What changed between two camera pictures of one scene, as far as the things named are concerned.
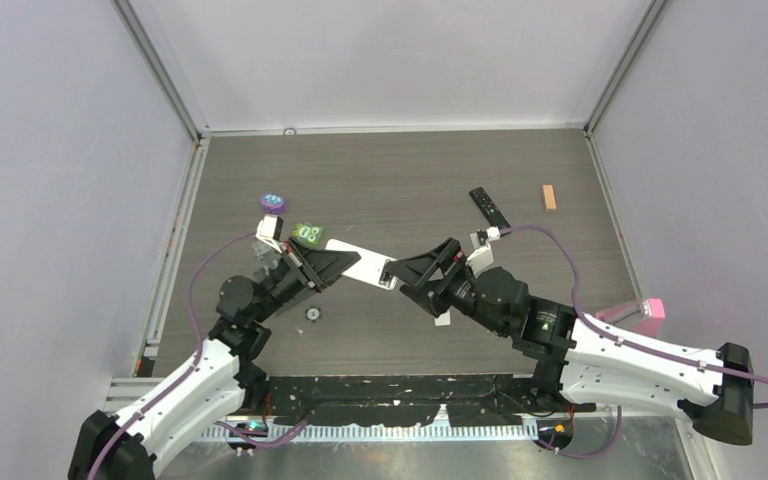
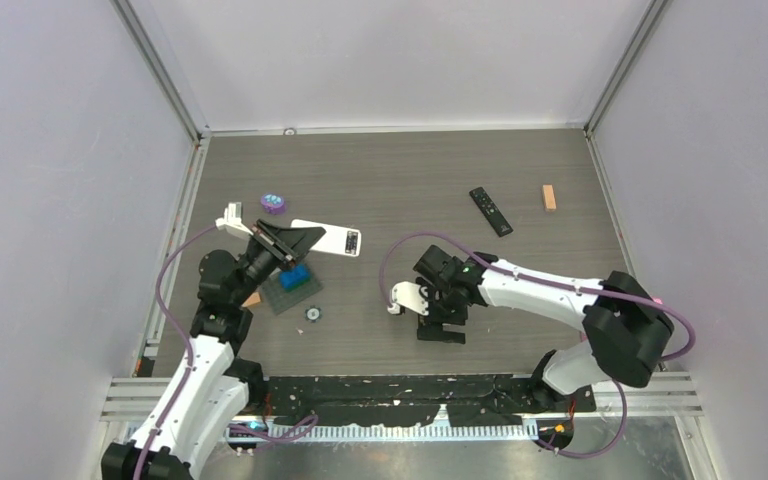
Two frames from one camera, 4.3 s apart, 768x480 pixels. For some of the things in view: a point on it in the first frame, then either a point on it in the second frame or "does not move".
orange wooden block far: [549, 197] does not move
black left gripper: [315, 267] → [285, 245]
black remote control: [488, 208] does not move
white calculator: [369, 268] → [337, 240]
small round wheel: [313, 314] does not move
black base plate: [471, 400] does not move
